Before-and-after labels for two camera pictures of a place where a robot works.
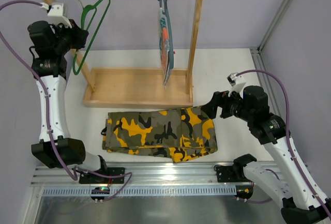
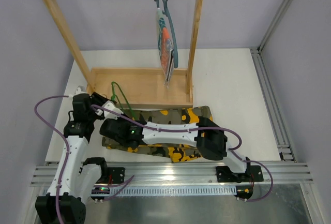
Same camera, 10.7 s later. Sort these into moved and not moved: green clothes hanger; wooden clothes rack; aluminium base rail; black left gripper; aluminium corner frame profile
Moved: black left gripper; green clothes hanger
Not moved: aluminium base rail; wooden clothes rack; aluminium corner frame profile
